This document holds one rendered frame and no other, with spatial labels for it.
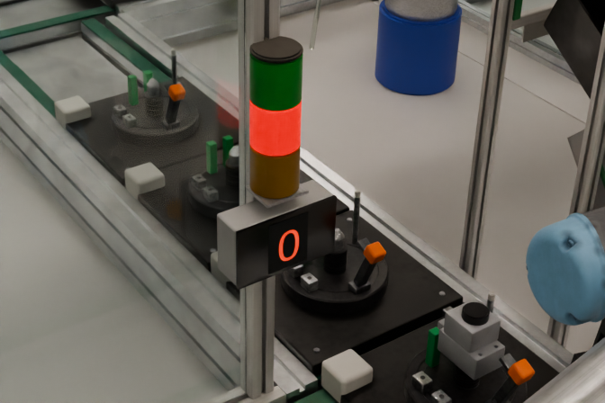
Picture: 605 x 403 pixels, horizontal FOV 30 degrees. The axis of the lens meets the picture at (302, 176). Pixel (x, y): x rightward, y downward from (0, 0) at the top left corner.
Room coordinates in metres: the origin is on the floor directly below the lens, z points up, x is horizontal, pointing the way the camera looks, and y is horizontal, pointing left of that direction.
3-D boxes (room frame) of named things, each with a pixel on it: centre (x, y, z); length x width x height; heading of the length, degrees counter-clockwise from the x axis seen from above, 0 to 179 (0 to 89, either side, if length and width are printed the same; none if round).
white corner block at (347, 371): (0.99, -0.06, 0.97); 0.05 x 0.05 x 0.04; 36
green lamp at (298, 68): (0.95, 0.03, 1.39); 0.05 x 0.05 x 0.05
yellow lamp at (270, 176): (0.95, 0.03, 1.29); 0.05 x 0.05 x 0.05
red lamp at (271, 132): (0.95, 0.03, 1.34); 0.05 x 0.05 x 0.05
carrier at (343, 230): (1.18, -0.05, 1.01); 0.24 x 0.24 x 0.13; 36
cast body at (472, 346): (0.98, -0.19, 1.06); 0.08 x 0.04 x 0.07; 36
